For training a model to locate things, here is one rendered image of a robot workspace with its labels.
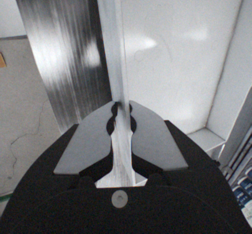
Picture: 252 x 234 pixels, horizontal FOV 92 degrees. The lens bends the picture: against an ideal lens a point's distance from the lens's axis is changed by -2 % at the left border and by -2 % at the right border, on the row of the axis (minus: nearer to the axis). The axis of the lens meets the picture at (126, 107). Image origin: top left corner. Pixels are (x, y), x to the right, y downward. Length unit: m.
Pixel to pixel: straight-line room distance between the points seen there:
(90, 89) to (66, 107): 0.05
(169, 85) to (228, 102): 0.12
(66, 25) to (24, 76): 0.95
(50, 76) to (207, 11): 0.22
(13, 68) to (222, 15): 1.10
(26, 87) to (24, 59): 0.20
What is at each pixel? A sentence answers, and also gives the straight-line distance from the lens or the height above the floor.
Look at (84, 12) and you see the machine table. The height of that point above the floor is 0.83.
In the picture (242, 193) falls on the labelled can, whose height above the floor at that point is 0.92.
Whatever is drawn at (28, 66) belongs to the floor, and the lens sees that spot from 1.10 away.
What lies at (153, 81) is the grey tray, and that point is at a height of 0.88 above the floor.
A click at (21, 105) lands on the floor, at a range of 1.22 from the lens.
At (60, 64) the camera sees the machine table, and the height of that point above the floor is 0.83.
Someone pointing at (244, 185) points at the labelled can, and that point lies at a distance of 0.80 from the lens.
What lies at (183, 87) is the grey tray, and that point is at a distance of 0.22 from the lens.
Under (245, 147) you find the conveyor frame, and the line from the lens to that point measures 0.68.
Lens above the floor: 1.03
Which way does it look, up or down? 56 degrees down
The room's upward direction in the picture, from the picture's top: 146 degrees clockwise
